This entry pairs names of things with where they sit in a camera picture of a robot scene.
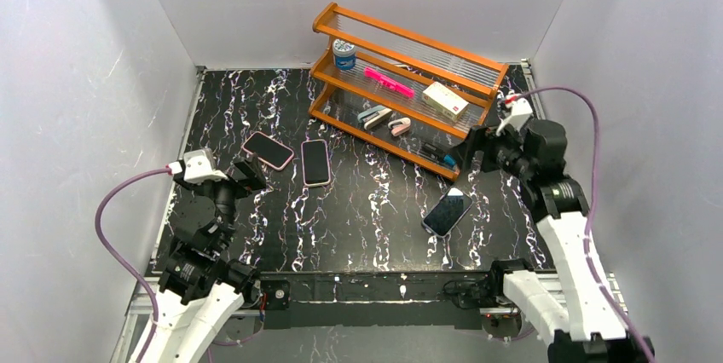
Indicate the orange wooden shelf rack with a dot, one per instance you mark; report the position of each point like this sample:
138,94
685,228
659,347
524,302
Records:
413,60

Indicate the black motor mount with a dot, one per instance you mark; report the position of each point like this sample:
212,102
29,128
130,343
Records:
501,319
276,294

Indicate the pink plastic ruler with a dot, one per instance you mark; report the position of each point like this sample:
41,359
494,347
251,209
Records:
388,82

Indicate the white cardboard box on shelf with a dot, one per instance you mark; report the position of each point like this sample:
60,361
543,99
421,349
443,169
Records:
445,101

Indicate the pink white stapler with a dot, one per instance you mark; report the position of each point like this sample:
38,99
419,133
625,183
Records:
399,126

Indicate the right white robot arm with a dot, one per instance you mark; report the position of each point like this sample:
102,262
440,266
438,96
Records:
590,324

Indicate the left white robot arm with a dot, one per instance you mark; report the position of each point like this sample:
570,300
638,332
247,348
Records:
199,289

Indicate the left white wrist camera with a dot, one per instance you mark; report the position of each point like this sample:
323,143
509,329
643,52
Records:
194,167

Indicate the black blue small device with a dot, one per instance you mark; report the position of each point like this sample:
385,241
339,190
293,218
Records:
437,155

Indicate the left black motor mount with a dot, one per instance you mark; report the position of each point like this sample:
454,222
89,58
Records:
276,294

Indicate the right black motor mount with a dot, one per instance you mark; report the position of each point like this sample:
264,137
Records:
501,319

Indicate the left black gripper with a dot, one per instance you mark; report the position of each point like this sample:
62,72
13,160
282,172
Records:
246,173

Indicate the dark phone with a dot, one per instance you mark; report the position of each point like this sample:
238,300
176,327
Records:
446,213

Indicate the blue grey stapler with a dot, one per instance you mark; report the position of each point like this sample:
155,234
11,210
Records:
373,116

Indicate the blue white round jar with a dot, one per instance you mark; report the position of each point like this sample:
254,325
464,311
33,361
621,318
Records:
344,54

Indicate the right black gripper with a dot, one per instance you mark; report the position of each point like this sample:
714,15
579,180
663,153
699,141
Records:
482,146

